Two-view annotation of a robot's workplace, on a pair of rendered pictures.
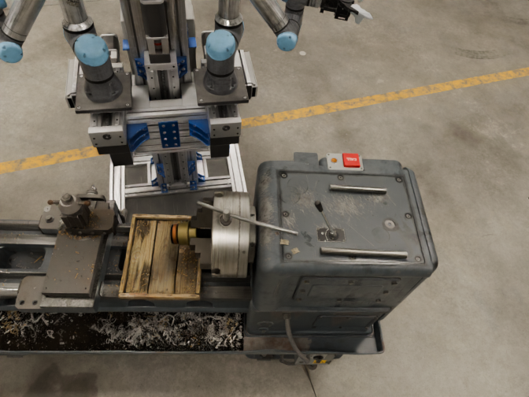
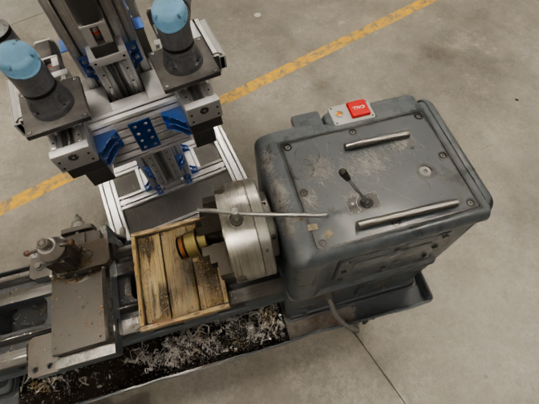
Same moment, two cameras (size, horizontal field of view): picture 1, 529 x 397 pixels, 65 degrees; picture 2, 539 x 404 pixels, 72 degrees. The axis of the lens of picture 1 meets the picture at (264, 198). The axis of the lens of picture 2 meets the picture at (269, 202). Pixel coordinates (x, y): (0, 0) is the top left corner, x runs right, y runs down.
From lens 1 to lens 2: 39 cm
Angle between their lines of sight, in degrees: 6
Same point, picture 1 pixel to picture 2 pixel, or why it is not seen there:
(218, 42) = (166, 10)
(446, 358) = (480, 277)
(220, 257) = (241, 264)
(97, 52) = (24, 60)
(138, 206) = (139, 216)
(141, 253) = (152, 274)
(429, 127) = (402, 55)
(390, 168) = (405, 105)
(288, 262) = (325, 250)
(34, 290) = (45, 351)
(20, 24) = not seen: outside the picture
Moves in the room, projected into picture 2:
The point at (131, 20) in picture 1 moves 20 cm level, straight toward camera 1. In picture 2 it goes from (56, 12) to (73, 47)
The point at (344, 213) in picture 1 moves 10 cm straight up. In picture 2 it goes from (370, 172) to (378, 151)
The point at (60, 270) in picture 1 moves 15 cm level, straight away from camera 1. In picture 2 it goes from (66, 323) to (33, 299)
